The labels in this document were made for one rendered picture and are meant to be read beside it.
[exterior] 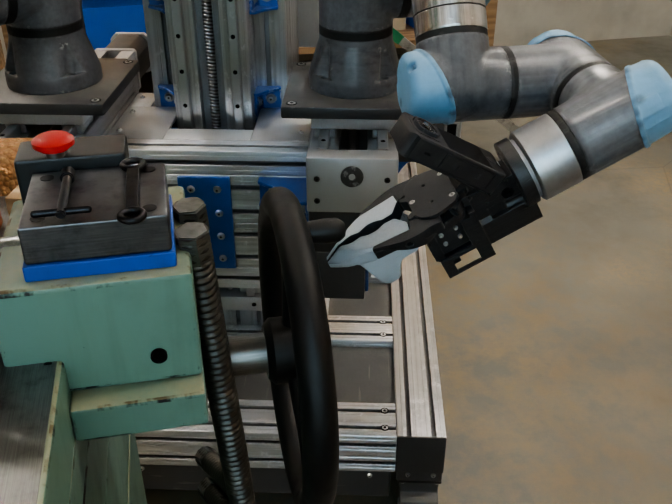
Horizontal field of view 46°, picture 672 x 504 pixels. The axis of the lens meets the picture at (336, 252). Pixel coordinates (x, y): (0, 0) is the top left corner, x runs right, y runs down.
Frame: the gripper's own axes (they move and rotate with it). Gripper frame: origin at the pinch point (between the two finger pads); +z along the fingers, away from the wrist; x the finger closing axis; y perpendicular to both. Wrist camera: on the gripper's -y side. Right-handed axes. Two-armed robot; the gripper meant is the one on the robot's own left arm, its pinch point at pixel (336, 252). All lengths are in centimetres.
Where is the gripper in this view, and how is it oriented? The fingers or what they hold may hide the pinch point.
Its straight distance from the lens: 79.2
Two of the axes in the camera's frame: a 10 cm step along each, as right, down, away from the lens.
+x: -1.9, -5.7, 8.0
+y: 4.6, 6.7, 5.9
